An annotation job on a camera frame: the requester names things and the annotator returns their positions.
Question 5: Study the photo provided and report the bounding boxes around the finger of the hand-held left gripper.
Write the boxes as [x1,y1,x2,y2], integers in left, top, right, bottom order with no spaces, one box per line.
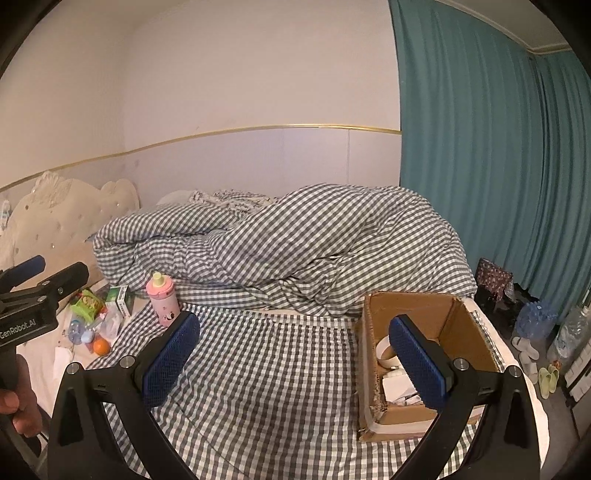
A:
[25,261,90,308]
[0,255,47,289]

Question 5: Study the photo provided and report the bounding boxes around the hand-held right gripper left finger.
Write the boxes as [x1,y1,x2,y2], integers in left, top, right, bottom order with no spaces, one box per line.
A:
[48,310,201,480]

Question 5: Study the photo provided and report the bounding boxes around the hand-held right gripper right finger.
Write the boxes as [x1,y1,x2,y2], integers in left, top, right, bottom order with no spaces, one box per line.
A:
[388,314,541,480]

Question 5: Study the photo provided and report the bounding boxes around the cardboard box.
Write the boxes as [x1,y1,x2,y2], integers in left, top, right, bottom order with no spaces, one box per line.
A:
[355,292,504,443]

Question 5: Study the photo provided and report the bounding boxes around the person's left hand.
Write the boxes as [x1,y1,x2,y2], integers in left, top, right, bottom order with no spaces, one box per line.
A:
[0,355,44,437]

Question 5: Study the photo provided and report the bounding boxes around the green snack bag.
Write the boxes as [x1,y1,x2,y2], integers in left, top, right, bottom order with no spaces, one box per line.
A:
[69,288,107,321]

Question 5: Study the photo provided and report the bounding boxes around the tape roll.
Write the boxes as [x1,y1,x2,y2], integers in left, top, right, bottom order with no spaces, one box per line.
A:
[375,337,400,363]

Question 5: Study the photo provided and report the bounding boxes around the pink cartoon bottle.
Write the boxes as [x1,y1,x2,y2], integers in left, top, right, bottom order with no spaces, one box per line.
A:
[146,272,181,328]

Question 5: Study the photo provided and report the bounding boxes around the clear plastic water bottle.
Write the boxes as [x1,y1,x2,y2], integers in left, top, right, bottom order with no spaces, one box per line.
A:
[68,318,98,347]

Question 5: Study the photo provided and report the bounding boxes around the green white medicine box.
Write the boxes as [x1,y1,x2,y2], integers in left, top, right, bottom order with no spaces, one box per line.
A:
[105,285,134,319]

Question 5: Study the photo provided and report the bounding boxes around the clear plastic bag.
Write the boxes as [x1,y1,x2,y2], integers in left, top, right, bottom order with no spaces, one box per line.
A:
[97,307,125,342]

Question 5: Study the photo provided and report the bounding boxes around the cream tufted headboard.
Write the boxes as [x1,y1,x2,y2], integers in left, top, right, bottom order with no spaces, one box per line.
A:
[0,171,140,278]

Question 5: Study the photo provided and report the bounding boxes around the black bag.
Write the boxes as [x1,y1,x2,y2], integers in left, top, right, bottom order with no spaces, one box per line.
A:
[473,284,539,333]

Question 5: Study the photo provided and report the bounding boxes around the grey checkered sheet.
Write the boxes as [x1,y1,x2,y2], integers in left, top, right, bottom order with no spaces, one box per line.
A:
[85,302,485,480]

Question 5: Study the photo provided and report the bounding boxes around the dark floral bag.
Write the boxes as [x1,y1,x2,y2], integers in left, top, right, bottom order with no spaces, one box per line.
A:
[475,257,514,301]

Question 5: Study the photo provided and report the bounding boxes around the white pillow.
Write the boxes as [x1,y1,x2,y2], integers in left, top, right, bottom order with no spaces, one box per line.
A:
[154,189,197,206]

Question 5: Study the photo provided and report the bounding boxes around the large water jug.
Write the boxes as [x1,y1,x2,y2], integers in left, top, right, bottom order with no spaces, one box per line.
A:
[547,305,591,363]

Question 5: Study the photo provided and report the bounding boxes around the floral blanket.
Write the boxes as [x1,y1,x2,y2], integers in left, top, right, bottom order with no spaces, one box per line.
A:
[187,188,278,215]

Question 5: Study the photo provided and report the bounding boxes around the grey checkered duvet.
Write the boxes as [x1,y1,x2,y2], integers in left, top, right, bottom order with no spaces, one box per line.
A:
[92,183,478,319]

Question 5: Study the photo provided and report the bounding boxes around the teal curtain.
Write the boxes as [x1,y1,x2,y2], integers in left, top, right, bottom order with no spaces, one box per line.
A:
[388,0,591,324]

